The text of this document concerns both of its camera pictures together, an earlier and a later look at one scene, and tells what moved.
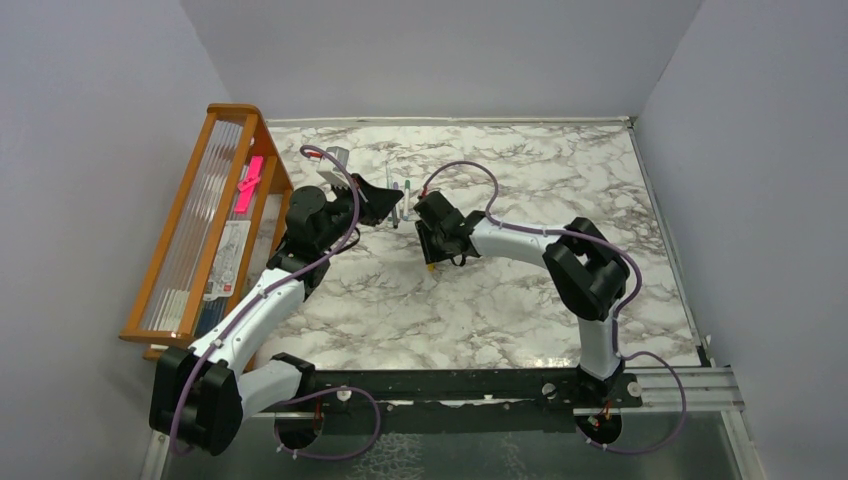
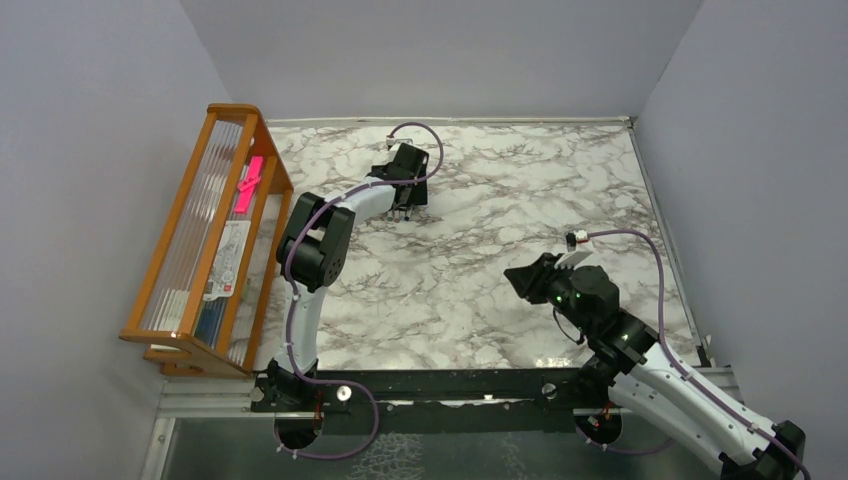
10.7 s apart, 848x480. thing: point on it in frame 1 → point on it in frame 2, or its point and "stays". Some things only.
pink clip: (247, 186) stays
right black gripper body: (431, 242) → (554, 282)
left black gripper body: (348, 205) → (416, 195)
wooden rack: (228, 223) stays
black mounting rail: (454, 401) stays
